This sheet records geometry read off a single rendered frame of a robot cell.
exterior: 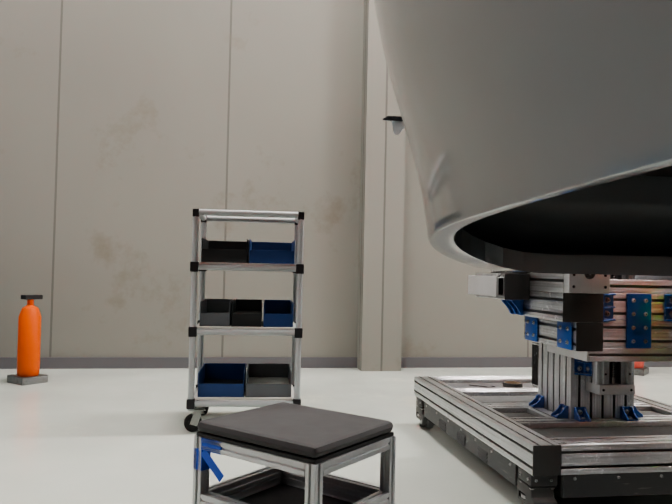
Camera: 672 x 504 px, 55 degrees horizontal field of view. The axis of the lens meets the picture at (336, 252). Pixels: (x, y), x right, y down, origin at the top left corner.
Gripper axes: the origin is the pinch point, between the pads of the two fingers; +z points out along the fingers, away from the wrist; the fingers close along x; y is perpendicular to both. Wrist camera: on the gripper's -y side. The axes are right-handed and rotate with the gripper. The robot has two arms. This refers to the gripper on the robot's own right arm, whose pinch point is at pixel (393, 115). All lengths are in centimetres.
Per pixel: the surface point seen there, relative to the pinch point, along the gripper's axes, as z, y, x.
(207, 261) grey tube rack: 33, 62, 105
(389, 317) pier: -133, 117, 231
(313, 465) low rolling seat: 44, 86, -58
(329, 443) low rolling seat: 39, 83, -55
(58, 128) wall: 95, -3, 326
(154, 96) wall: 32, -32, 314
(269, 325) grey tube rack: 6, 89, 92
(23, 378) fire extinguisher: 111, 153, 237
